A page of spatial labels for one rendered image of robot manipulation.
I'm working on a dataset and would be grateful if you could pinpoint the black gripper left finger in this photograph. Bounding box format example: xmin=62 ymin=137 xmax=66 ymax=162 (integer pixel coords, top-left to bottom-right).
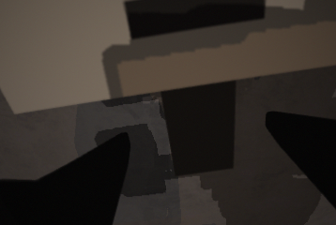
xmin=0 ymin=132 xmax=130 ymax=225

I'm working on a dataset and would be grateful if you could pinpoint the black two-prong plug charger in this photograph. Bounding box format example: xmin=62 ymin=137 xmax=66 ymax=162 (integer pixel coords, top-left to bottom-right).
xmin=160 ymin=80 xmax=237 ymax=176

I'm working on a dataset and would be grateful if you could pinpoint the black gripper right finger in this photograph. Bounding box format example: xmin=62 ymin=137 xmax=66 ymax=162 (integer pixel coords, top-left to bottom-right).
xmin=266 ymin=111 xmax=336 ymax=209

